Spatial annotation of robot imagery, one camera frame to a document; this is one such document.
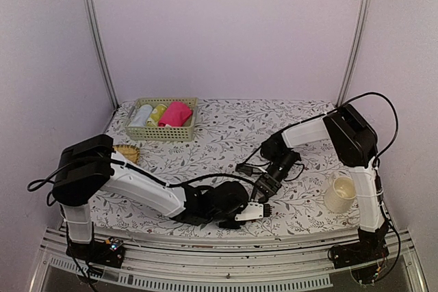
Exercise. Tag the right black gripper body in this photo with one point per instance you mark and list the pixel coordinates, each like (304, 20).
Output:
(271, 181)

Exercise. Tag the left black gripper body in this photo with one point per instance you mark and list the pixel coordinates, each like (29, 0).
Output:
(222, 219)

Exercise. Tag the pink towel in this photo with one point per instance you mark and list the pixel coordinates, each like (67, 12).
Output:
(176, 115)

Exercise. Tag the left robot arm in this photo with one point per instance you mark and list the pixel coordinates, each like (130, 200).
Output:
(94, 165)

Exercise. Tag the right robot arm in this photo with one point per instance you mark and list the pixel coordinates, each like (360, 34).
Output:
(355, 145)

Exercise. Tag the cream ribbed mug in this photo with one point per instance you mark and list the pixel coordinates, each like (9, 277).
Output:
(340, 194)

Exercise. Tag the woven bamboo tray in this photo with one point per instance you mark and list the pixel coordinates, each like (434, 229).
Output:
(130, 152)

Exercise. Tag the green plastic basket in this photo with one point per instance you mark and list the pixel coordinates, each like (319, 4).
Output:
(183, 134)

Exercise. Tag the green patterned rolled towel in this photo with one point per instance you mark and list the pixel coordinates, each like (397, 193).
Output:
(156, 114)

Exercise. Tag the light blue rolled towel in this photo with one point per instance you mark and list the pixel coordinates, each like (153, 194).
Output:
(141, 116)

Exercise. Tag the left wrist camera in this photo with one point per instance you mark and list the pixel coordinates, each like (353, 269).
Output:
(254, 211)

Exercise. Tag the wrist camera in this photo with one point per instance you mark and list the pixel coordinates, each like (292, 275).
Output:
(254, 211)
(249, 170)

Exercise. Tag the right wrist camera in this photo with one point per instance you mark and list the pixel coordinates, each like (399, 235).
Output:
(249, 170)

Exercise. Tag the aluminium front rail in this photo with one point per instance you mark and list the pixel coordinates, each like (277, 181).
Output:
(169, 263)

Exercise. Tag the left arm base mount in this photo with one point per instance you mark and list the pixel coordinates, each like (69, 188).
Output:
(109, 253)

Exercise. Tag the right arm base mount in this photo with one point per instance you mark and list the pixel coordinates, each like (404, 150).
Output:
(351, 254)

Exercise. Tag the left aluminium frame post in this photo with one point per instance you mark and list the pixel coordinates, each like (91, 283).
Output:
(100, 53)

